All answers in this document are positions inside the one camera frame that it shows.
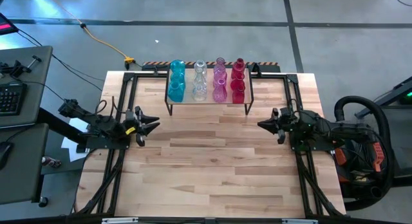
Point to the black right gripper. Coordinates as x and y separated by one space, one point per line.
284 125

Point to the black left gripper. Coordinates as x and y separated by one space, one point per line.
133 127

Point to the blue bulbous glass vase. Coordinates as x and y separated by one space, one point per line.
175 92

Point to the large red ribbed glass vase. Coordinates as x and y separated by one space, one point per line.
238 97

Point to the medium red round glass vase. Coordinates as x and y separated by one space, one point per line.
237 84

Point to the blue tall textured glass vase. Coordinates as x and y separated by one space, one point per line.
177 77

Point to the purple tall ribbed glass vase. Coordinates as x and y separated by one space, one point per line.
219 94

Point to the clear squat ribbed glass vase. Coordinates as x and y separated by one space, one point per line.
200 92

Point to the blue squat embossed glass vase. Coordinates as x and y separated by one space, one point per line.
178 66

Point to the small red glass vase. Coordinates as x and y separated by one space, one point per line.
239 67

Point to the clear tall twisted glass vase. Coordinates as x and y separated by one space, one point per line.
200 78

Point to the purple round ribbed glass vase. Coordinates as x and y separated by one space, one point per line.
219 76

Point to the clear round ribbed glass vase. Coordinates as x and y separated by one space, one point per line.
200 67

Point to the purple wavy glass vase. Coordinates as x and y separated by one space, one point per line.
220 63

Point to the black hazard-striped floor mat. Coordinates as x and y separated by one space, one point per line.
154 67

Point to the white paper sheet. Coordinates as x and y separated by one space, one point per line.
69 146

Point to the small dark can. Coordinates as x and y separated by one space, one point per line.
51 161

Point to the grey desk with keyboard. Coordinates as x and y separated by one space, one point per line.
35 82

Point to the black side table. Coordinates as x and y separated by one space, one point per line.
392 95

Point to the black desk castor wheel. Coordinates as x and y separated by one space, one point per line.
43 202

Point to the grey desk with mouse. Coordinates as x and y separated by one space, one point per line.
22 166

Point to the black keyboard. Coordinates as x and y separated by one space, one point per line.
11 98

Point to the black desk clamp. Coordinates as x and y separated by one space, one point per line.
17 69

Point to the black computer mouse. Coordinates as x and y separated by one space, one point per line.
4 153

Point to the screen with pink glow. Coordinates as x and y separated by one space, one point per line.
6 24

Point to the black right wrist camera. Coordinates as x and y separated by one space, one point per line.
286 114

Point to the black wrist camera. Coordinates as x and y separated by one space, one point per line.
286 114
129 115

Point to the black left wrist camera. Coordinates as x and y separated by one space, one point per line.
129 115

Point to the black table edge rail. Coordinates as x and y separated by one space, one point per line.
148 75

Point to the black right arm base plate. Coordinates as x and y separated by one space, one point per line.
315 146

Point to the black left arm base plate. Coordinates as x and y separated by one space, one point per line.
103 143

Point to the black rig frame strut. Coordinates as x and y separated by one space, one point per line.
309 179
109 179

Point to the white table edge bracket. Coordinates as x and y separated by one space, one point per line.
119 220
299 221

